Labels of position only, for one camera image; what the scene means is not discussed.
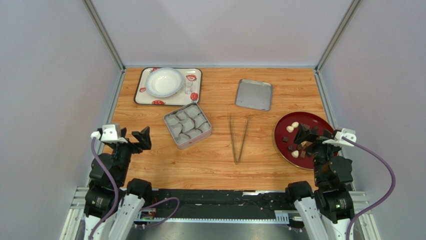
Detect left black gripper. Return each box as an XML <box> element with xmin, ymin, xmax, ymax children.
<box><xmin>109</xmin><ymin>125</ymin><xmax>151</xmax><ymax>184</ymax></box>

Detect red round plate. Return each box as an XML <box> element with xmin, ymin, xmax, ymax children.
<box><xmin>273</xmin><ymin>111</ymin><xmax>334</xmax><ymax>170</ymax></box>

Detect white chocolate piece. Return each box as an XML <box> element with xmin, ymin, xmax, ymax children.
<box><xmin>291</xmin><ymin>150</ymin><xmax>300</xmax><ymax>158</ymax></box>

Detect square chocolate tin box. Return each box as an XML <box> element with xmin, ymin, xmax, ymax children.
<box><xmin>163</xmin><ymin>102</ymin><xmax>213</xmax><ymax>150</ymax></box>

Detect metal tongs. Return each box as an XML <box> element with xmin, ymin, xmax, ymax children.
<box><xmin>228</xmin><ymin>113</ymin><xmax>251</xmax><ymax>165</ymax></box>

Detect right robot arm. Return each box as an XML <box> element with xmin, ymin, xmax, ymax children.
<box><xmin>285</xmin><ymin>123</ymin><xmax>357</xmax><ymax>240</ymax></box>

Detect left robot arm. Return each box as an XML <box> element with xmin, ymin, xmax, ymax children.
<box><xmin>83</xmin><ymin>123</ymin><xmax>152</xmax><ymax>240</ymax></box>

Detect white oval chocolate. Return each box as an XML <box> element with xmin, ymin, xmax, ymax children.
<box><xmin>291</xmin><ymin>121</ymin><xmax>299</xmax><ymax>129</ymax></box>

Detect white heart chocolate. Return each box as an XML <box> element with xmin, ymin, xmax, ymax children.
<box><xmin>286</xmin><ymin>125</ymin><xmax>295</xmax><ymax>133</ymax></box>

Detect strawberry pattern square tray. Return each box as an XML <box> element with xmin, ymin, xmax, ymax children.
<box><xmin>133</xmin><ymin>67</ymin><xmax>202</xmax><ymax>106</ymax></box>

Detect white ceramic bowl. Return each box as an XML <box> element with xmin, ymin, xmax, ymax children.
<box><xmin>145</xmin><ymin>67</ymin><xmax>184</xmax><ymax>98</ymax></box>

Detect small clear glass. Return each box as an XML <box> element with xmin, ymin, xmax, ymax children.
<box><xmin>183</xmin><ymin>81</ymin><xmax>194</xmax><ymax>95</ymax></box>

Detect silver tin lid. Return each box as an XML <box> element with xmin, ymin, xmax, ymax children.
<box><xmin>235</xmin><ymin>79</ymin><xmax>273</xmax><ymax>112</ymax></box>

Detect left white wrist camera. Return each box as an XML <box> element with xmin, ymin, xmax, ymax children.
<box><xmin>90</xmin><ymin>123</ymin><xmax>128</xmax><ymax>144</ymax></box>

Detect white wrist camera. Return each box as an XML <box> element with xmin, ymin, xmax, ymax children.
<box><xmin>322</xmin><ymin>128</ymin><xmax>357</xmax><ymax>147</ymax></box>
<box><xmin>90</xmin><ymin>123</ymin><xmax>128</xmax><ymax>144</ymax></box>

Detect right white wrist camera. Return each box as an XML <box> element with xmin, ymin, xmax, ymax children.
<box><xmin>322</xmin><ymin>128</ymin><xmax>357</xmax><ymax>147</ymax></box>

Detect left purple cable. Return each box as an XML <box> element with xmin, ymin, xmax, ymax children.
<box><xmin>87</xmin><ymin>137</ymin><xmax>181</xmax><ymax>240</ymax></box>

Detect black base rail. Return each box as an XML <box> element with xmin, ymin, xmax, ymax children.
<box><xmin>134</xmin><ymin>189</ymin><xmax>305</xmax><ymax>231</ymax></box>

